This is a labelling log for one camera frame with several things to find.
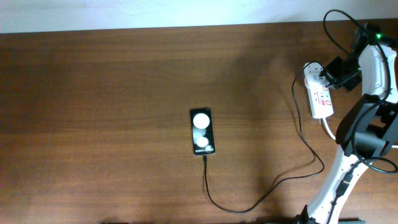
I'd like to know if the white USB charger plug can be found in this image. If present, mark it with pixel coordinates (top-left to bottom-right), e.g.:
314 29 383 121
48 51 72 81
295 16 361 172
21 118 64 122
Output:
304 67 325 89

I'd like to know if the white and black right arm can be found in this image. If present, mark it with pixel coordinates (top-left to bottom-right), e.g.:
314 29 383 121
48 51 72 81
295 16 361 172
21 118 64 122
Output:
294 23 397 223

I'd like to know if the black USB charging cable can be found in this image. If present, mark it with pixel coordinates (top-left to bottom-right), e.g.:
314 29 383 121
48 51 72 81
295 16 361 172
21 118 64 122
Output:
202 60 326 215

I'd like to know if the white power strip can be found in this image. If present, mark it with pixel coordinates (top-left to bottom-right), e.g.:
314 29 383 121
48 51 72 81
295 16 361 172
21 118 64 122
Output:
304 62 334 119

